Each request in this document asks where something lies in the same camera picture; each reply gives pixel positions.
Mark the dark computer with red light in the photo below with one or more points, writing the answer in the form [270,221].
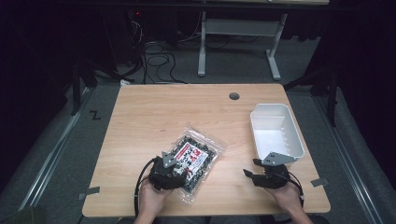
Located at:
[137,21]

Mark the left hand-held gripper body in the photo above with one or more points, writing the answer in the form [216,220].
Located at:
[163,179]

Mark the grey metal table frame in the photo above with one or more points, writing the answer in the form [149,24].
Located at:
[239,27]

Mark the person's right hand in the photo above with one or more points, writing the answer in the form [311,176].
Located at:
[285,196]

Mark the person's left hand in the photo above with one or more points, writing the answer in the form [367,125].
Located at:
[152,200]

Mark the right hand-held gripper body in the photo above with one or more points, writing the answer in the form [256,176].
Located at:
[274,177]

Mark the grey metal floor rail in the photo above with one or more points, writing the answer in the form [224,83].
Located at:
[53,155]
[348,149]

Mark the black metal stand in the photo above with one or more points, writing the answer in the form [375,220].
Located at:
[332,96]
[76,90]

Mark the grey tape strip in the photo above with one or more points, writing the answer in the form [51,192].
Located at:
[319,182]
[89,192]

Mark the black tape floor mark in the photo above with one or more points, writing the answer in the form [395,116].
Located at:
[95,115]

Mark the clear bag of dark pieces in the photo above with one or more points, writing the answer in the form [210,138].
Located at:
[199,155]

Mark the white plastic bin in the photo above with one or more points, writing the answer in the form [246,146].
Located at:
[275,137]

